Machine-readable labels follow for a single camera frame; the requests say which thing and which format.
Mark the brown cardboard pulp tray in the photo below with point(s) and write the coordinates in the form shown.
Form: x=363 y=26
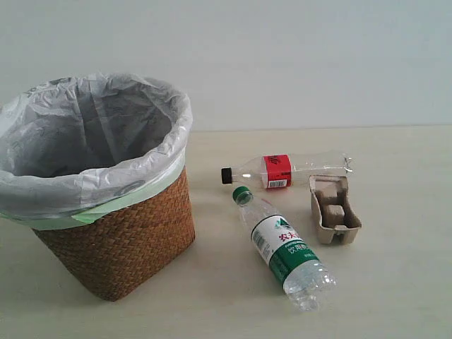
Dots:
x=333 y=216

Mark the clear bottle green label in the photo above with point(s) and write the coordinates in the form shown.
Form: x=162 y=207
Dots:
x=291 y=260

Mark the brown woven wicker trash basket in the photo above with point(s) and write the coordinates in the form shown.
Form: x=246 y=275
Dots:
x=125 y=248

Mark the white plastic trash bag liner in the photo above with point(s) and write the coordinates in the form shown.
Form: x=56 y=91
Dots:
x=75 y=149

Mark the clear bottle red label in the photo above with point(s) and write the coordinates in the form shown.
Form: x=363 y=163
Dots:
x=285 y=170

